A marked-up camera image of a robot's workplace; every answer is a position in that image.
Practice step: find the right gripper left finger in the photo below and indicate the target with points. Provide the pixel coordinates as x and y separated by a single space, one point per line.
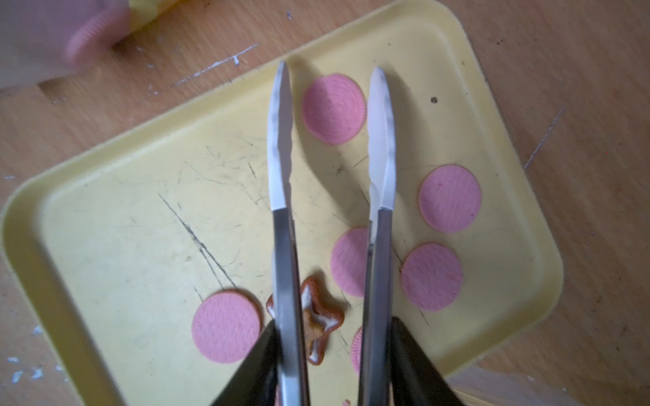
256 380

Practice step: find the pink round cookie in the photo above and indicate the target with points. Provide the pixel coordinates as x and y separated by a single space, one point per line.
450 198
356 351
348 261
333 109
431 277
226 326

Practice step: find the yellow plastic tray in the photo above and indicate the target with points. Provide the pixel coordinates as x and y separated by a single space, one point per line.
116 248

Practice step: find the clear resealable bag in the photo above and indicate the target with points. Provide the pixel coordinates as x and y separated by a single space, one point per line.
44 40
477 386

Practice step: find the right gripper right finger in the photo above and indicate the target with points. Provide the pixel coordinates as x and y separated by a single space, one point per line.
414 378

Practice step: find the star shaped brown cookie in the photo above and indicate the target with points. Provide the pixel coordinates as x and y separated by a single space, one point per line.
319 320

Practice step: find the metal tongs white tips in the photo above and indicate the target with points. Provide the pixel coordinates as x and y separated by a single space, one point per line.
377 314

